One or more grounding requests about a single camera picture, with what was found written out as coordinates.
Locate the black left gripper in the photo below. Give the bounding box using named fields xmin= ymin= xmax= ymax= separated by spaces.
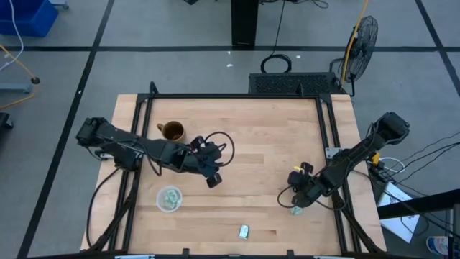
xmin=186 ymin=135 xmax=223 ymax=189

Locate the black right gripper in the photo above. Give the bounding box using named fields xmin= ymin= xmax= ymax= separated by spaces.
xmin=293 ymin=162 xmax=324 ymax=209

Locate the brown ceramic mug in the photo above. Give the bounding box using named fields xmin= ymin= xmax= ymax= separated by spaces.
xmin=156 ymin=120 xmax=187 ymax=144

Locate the clear plastic bowl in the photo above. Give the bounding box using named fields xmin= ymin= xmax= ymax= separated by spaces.
xmin=155 ymin=185 xmax=183 ymax=214

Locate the white paper booklet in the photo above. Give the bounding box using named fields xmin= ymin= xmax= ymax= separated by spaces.
xmin=377 ymin=181 xmax=421 ymax=244

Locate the black computer case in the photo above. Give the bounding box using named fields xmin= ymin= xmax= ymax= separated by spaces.
xmin=248 ymin=71 xmax=348 ymax=96

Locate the black beam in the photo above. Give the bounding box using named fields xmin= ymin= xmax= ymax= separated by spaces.
xmin=377 ymin=188 xmax=460 ymax=220

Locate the black pillar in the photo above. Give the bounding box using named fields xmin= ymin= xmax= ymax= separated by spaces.
xmin=231 ymin=0 xmax=260 ymax=47

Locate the white blue printed container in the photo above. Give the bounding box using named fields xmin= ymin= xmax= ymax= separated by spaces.
xmin=426 ymin=235 xmax=450 ymax=257

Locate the black floor fan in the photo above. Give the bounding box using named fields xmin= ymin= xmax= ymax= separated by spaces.
xmin=330 ymin=14 xmax=380 ymax=96

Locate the black floor foot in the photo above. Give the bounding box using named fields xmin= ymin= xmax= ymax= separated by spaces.
xmin=0 ymin=111 xmax=15 ymax=131

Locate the grey metal base leg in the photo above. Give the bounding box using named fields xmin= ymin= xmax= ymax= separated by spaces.
xmin=0 ymin=81 xmax=34 ymax=95

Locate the blue plastic bin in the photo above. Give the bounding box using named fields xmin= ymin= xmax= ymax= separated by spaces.
xmin=0 ymin=0 xmax=60 ymax=37

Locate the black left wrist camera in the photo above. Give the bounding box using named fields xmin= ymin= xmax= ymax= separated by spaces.
xmin=205 ymin=141 xmax=224 ymax=163

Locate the black aluminium table frame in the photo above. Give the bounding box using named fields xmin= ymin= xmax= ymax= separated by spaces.
xmin=86 ymin=81 xmax=387 ymax=259

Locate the white cable loop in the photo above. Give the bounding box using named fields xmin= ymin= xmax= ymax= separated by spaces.
xmin=379 ymin=156 xmax=407 ymax=174

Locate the black arm base cable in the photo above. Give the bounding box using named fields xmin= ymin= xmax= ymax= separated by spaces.
xmin=86 ymin=165 xmax=121 ymax=249

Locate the coiled black cable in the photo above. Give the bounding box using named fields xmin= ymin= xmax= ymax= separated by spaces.
xmin=260 ymin=0 xmax=293 ymax=75

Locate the black post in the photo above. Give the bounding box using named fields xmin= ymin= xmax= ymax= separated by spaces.
xmin=447 ymin=204 xmax=460 ymax=259

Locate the yellow cable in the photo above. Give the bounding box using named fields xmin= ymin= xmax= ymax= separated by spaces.
xmin=341 ymin=0 xmax=370 ymax=86
xmin=0 ymin=42 xmax=41 ymax=111

